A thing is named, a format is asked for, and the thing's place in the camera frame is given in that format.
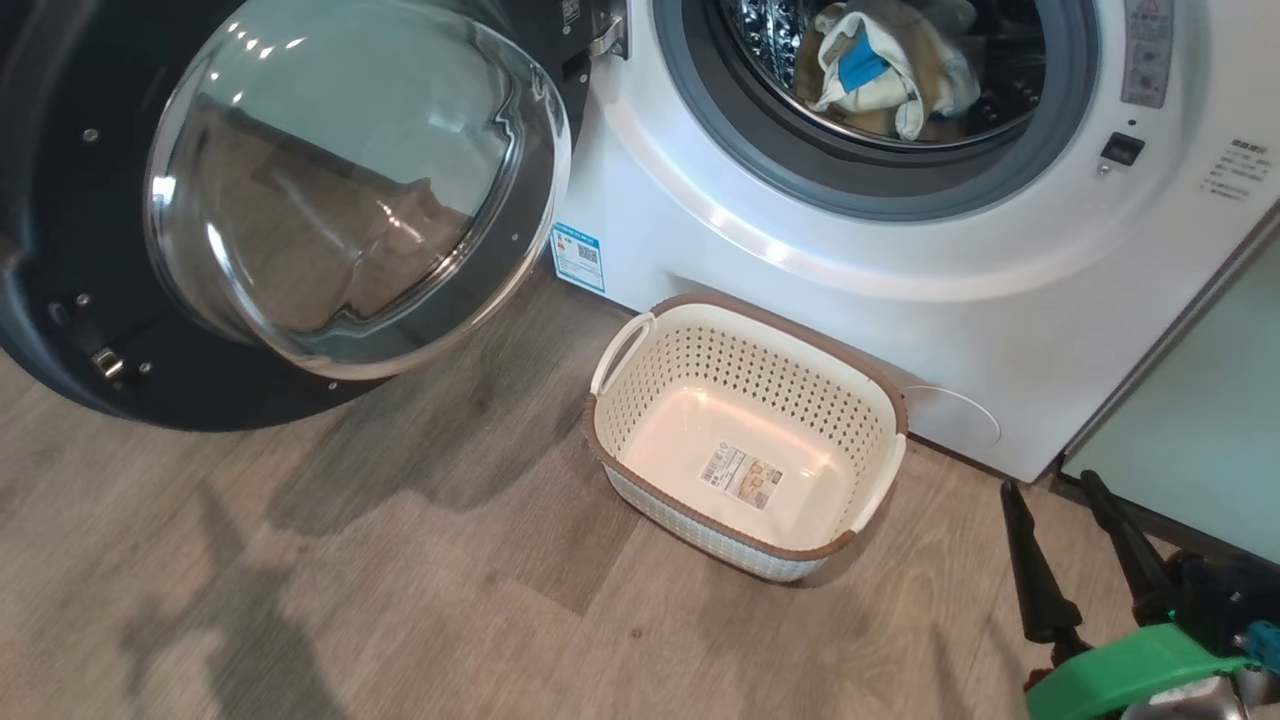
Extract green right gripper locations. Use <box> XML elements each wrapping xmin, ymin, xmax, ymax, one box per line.
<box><xmin>999</xmin><ymin>470</ymin><xmax>1280</xmax><ymax>720</ymax></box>

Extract yellow garment bear print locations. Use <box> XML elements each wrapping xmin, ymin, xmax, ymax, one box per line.
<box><xmin>795</xmin><ymin>0</ymin><xmax>983</xmax><ymax>139</ymax></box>

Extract yellow garment large blue patches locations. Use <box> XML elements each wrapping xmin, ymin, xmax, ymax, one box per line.
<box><xmin>806</xmin><ymin>4</ymin><xmax>951</xmax><ymax>143</ymax></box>

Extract round black glass washer door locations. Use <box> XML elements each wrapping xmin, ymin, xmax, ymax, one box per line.
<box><xmin>0</xmin><ymin>0</ymin><xmax>633</xmax><ymax>434</ymax></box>

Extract pale green wide cabinet door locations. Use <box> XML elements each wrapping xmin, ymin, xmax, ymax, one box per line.
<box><xmin>1062</xmin><ymin>238</ymin><xmax>1280</xmax><ymax>563</ymax></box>

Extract white front-load washing machine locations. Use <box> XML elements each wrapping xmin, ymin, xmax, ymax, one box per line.
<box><xmin>544</xmin><ymin>0</ymin><xmax>1280</xmax><ymax>485</ymax></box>

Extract black door lock slot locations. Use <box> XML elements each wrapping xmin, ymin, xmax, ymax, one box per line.
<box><xmin>1097</xmin><ymin>131</ymin><xmax>1147</xmax><ymax>180</ymax></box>

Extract stainless steel washing machine drum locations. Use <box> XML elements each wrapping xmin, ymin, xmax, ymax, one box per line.
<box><xmin>718</xmin><ymin>0</ymin><xmax>1048</xmax><ymax>153</ymax></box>

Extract metal door hinge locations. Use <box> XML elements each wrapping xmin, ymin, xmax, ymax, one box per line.
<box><xmin>587</xmin><ymin>0</ymin><xmax>632</xmax><ymax>62</ymax></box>

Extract round white drain filter cover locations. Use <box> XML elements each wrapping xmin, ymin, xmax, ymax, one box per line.
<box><xmin>899</xmin><ymin>384</ymin><xmax>1002</xmax><ymax>453</ymax></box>

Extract grey cabinet edge strip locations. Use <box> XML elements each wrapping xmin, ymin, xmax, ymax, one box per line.
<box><xmin>1058</xmin><ymin>198</ymin><xmax>1280</xmax><ymax>473</ymax></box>

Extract white basket label sticker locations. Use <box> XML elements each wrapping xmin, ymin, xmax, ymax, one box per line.
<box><xmin>697</xmin><ymin>444</ymin><xmax>785</xmax><ymax>512</ymax></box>

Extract cream perforated laundry basket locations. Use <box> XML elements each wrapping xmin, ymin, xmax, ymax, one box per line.
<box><xmin>584</xmin><ymin>291</ymin><xmax>910</xmax><ymax>585</ymax></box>

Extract grey warning sticker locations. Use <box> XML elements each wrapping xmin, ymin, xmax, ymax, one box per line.
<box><xmin>1119</xmin><ymin>0</ymin><xmax>1174</xmax><ymax>110</ymax></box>

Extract blue energy label sticker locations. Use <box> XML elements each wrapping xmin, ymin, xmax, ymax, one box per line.
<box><xmin>549</xmin><ymin>221</ymin><xmax>608</xmax><ymax>295</ymax></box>

